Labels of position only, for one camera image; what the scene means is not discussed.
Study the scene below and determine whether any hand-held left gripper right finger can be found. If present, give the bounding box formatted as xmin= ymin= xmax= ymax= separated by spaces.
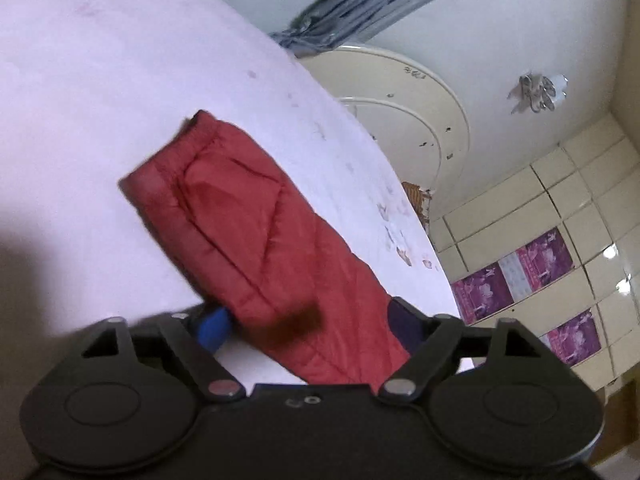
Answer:
xmin=377 ymin=297 xmax=544 ymax=407

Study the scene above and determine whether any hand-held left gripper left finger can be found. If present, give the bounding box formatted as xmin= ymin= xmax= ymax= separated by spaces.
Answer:
xmin=80 ymin=307 xmax=247 ymax=404

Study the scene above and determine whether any red puffer jacket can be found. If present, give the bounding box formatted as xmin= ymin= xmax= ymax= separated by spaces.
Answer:
xmin=119 ymin=109 xmax=417 ymax=387

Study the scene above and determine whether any cream wardrobe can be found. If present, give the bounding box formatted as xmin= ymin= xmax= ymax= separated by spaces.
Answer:
xmin=429 ymin=110 xmax=640 ymax=393

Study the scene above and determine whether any cream headboard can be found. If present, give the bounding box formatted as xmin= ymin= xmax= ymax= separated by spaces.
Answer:
xmin=299 ymin=45 xmax=472 ymax=223

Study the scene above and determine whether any floral white bed sheet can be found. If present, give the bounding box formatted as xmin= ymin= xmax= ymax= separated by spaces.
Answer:
xmin=0 ymin=0 xmax=477 ymax=387

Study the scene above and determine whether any grey curtain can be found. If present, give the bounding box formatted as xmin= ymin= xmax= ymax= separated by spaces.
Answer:
xmin=269 ymin=0 xmax=618 ymax=59

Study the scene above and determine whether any purple wall poster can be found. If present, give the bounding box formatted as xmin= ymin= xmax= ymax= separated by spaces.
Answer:
xmin=450 ymin=261 xmax=515 ymax=325
xmin=516 ymin=227 xmax=575 ymax=286
xmin=540 ymin=308 xmax=602 ymax=366

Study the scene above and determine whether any metal wall hook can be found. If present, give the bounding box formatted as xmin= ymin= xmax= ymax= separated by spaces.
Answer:
xmin=507 ymin=72 xmax=569 ymax=116

